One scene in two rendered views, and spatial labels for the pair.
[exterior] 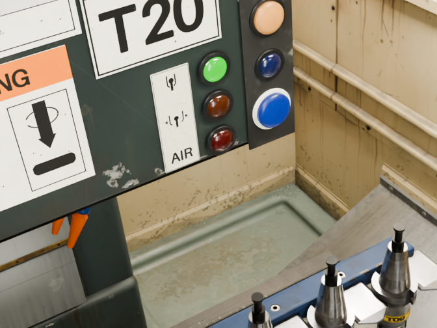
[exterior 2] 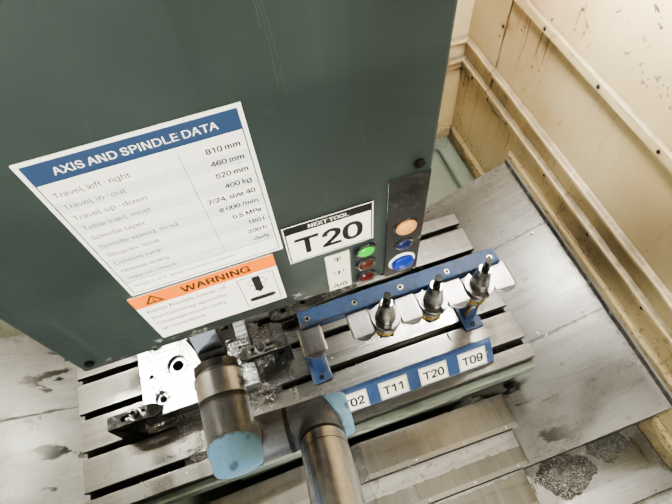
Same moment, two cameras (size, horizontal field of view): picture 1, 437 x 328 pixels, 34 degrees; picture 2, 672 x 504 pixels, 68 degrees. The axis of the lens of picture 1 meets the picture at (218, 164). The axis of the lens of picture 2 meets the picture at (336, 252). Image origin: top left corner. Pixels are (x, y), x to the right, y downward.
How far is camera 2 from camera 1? 30 cm
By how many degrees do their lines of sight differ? 25
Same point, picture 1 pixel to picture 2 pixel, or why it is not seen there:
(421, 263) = (501, 272)
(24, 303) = not seen: hidden behind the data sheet
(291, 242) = (435, 182)
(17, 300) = not seen: hidden behind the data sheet
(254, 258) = not seen: hidden behind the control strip
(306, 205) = (451, 157)
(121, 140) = (304, 283)
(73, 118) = (275, 279)
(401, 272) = (484, 283)
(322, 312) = (427, 300)
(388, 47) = (535, 73)
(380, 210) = (499, 183)
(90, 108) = (286, 274)
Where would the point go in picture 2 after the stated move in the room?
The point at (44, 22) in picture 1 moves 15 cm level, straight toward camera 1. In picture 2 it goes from (260, 247) to (264, 394)
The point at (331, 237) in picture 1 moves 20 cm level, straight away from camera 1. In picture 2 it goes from (460, 194) to (471, 153)
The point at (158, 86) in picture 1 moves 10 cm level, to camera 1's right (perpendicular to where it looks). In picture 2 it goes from (329, 261) to (416, 268)
